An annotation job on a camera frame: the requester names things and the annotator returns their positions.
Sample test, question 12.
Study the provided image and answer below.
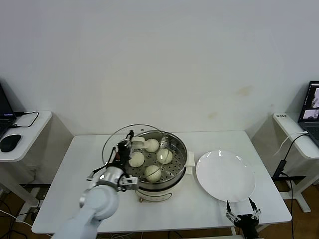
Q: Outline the white side table with mouse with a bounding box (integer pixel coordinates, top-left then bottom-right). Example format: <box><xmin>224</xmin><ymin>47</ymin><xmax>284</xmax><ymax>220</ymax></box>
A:
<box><xmin>0</xmin><ymin>111</ymin><xmax>54</xmax><ymax>212</ymax></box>

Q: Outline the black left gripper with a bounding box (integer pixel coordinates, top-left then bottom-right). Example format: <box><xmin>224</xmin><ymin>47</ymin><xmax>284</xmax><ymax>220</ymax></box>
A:
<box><xmin>115</xmin><ymin>129</ymin><xmax>136</xmax><ymax>164</ymax></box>

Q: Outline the black looped laptop cable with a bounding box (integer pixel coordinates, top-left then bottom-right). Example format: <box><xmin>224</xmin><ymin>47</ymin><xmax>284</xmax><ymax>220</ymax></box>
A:
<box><xmin>9</xmin><ymin>111</ymin><xmax>40</xmax><ymax>129</ymax></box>

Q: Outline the white floor cable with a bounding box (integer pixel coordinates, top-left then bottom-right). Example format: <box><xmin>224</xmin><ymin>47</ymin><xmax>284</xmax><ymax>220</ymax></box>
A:
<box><xmin>0</xmin><ymin>209</ymin><xmax>33</xmax><ymax>228</ymax></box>

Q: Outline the large white round plate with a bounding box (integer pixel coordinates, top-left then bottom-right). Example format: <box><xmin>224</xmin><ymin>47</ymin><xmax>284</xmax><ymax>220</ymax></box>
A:
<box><xmin>195</xmin><ymin>150</ymin><xmax>256</xmax><ymax>203</ymax></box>

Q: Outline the black computer mouse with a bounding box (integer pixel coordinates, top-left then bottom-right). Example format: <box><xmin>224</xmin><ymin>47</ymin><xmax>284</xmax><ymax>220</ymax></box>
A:
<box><xmin>0</xmin><ymin>134</ymin><xmax>22</xmax><ymax>152</ymax></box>

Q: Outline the white side table with label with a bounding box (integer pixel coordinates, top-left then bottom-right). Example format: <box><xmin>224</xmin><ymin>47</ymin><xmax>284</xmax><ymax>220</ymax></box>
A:
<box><xmin>271</xmin><ymin>112</ymin><xmax>319</xmax><ymax>214</ymax></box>

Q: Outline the perforated steel steamer basket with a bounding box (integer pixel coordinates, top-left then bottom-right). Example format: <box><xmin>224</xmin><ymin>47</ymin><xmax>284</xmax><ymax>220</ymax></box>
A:
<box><xmin>121</xmin><ymin>129</ymin><xmax>188</xmax><ymax>185</ymax></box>

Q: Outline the white steamed baozi bun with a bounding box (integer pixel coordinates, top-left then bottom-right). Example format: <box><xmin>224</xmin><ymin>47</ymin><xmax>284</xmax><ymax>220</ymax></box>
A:
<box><xmin>128</xmin><ymin>151</ymin><xmax>145</xmax><ymax>168</ymax></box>
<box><xmin>156</xmin><ymin>148</ymin><xmax>173</xmax><ymax>164</ymax></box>
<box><xmin>145</xmin><ymin>138</ymin><xmax>160</xmax><ymax>153</ymax></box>
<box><xmin>144</xmin><ymin>165</ymin><xmax>162</xmax><ymax>183</ymax></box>

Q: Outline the white laptop cable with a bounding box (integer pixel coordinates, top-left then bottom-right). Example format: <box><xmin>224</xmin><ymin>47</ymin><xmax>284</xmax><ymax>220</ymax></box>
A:
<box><xmin>273</xmin><ymin>131</ymin><xmax>309</xmax><ymax>157</ymax></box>

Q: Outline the black laptop with dark screen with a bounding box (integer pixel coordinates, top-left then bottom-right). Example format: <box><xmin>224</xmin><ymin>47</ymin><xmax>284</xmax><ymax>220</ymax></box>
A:
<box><xmin>0</xmin><ymin>81</ymin><xmax>18</xmax><ymax>140</ymax></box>

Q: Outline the black cable with adapter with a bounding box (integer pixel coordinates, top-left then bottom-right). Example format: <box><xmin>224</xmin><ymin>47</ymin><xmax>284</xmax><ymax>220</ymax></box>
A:
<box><xmin>273</xmin><ymin>133</ymin><xmax>310</xmax><ymax>200</ymax></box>

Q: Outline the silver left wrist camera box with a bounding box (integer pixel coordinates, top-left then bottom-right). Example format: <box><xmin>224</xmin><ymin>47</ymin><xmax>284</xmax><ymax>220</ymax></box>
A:
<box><xmin>119</xmin><ymin>176</ymin><xmax>139</xmax><ymax>192</ymax></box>

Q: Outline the grey laptop showing camera windows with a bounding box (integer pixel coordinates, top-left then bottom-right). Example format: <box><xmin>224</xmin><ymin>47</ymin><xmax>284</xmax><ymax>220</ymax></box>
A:
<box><xmin>298</xmin><ymin>80</ymin><xmax>319</xmax><ymax>147</ymax></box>

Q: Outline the round glass pot lid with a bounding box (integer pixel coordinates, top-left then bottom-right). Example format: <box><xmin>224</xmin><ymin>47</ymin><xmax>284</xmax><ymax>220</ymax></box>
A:
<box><xmin>102</xmin><ymin>123</ymin><xmax>172</xmax><ymax>175</ymax></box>

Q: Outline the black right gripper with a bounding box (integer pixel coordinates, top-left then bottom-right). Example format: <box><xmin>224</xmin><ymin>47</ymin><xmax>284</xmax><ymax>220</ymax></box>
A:
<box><xmin>225</xmin><ymin>196</ymin><xmax>262</xmax><ymax>239</ymax></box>

